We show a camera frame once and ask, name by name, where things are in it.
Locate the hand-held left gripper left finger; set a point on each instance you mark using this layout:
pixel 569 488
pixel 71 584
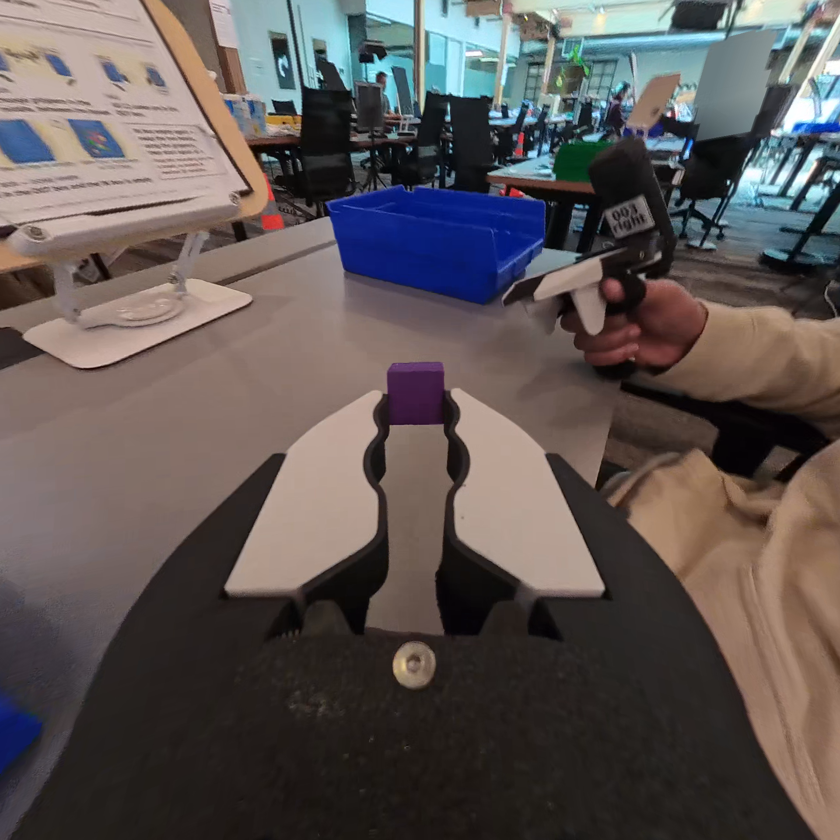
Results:
pixel 308 518

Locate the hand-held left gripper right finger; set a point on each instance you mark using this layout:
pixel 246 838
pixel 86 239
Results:
pixel 518 518

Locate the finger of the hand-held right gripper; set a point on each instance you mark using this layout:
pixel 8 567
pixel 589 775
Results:
pixel 525 292
pixel 584 279

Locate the blue plastic bin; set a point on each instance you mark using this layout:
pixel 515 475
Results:
pixel 16 732
pixel 420 256

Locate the purple wooden cube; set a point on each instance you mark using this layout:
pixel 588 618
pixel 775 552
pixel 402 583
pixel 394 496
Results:
pixel 415 394

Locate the person's right forearm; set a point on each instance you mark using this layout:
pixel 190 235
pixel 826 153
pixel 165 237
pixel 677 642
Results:
pixel 768 361

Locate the person's right hand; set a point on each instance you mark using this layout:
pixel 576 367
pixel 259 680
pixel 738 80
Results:
pixel 656 328

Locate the green plastic crate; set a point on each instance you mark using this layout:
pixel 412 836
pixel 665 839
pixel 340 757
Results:
pixel 577 164

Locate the black office chair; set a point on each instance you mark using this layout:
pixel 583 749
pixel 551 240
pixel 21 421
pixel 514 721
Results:
pixel 471 144
pixel 715 170
pixel 328 144
pixel 426 144

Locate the long wooden desk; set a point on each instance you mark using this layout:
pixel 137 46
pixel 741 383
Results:
pixel 538 177

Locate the person's black chair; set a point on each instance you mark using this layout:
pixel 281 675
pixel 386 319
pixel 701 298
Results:
pixel 735 426

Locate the orange traffic cone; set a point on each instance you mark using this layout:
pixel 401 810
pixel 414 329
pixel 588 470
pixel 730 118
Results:
pixel 272 213

